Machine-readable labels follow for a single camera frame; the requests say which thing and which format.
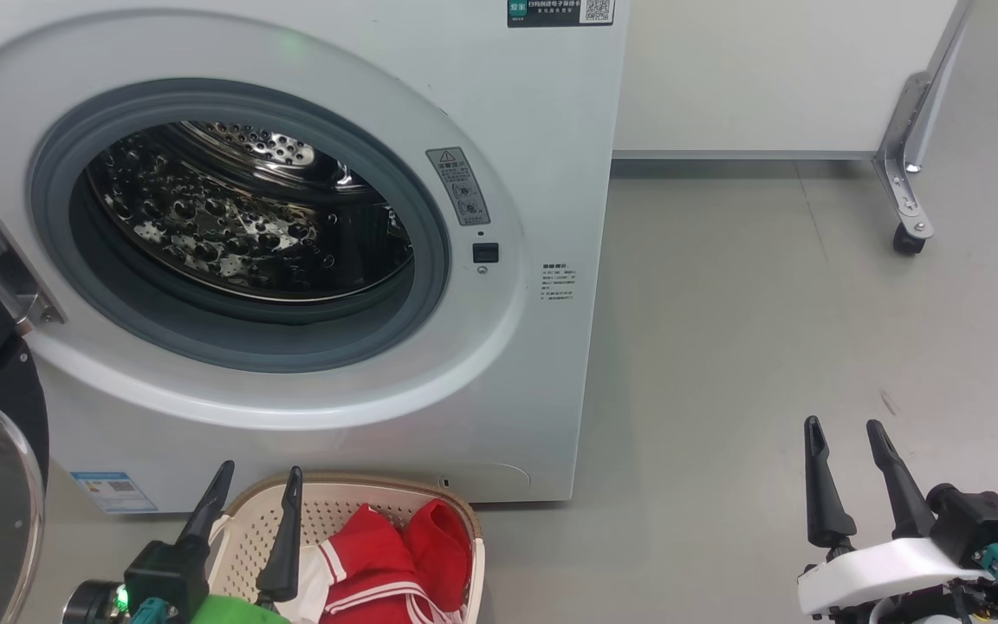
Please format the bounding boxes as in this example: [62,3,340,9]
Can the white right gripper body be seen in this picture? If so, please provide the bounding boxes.
[798,537,995,619]

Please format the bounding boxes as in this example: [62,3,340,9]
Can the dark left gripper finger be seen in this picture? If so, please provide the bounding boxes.
[177,460,236,547]
[256,466,305,605]

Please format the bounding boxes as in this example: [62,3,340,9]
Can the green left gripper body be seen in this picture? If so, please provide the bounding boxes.
[62,579,294,624]

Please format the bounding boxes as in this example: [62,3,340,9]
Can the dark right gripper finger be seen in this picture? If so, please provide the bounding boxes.
[803,416,858,549]
[865,419,936,540]

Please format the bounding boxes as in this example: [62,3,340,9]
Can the red garment white stripes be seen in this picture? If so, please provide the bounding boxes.
[317,498,472,624]

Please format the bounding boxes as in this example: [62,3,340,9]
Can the cream perforated laundry basket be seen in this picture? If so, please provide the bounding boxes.
[204,471,486,624]

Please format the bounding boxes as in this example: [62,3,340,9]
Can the grey rubber door gasket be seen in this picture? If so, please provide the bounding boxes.
[29,78,452,375]

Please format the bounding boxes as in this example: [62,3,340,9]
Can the white washing machine body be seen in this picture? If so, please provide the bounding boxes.
[0,0,630,514]

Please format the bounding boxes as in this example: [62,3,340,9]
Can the metal door hinge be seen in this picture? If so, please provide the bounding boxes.
[0,206,67,337]

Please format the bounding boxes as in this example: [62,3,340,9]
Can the blue energy label sticker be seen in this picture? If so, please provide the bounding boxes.
[69,471,159,515]

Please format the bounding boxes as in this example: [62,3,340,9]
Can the perforated steel washer drum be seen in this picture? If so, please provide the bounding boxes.
[83,120,418,304]

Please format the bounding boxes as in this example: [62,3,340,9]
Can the silver metal partition leg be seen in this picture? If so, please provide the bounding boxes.
[872,0,975,239]

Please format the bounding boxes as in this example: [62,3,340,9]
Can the small printed text label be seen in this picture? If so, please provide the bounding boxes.
[539,260,580,304]

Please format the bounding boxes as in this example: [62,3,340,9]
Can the grey warning sticker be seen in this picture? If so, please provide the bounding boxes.
[426,146,492,227]

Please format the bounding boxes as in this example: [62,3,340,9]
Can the white partition board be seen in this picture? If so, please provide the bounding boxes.
[612,0,961,162]

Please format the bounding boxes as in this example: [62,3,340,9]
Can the dark QR code sticker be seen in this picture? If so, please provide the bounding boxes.
[507,0,616,28]

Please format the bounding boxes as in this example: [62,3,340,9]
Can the left camera cable teal connector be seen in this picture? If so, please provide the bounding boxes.
[128,596,181,624]

